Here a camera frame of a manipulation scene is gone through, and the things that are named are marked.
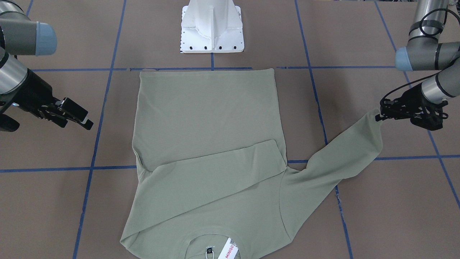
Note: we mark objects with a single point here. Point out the olive green long-sleeve shirt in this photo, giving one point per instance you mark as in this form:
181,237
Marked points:
211,164

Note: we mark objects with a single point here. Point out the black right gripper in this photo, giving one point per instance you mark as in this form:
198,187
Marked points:
36,94

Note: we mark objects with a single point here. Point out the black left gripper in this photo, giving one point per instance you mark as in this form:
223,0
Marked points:
412,96

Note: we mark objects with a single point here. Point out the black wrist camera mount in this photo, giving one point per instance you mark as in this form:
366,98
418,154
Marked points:
7,124
430,117

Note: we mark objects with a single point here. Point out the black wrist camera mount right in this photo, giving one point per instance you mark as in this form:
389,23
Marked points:
7,124

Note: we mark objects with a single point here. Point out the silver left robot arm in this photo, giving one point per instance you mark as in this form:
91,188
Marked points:
423,52

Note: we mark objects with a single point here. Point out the white Miniso price tag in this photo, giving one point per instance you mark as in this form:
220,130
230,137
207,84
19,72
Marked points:
229,251

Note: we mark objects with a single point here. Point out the brown paper table cover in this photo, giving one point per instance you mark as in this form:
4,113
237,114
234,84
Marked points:
66,193

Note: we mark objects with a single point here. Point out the white camera pole base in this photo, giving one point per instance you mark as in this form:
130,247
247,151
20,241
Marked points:
211,26

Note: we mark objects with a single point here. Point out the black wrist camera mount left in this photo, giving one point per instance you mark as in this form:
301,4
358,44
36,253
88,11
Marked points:
430,117

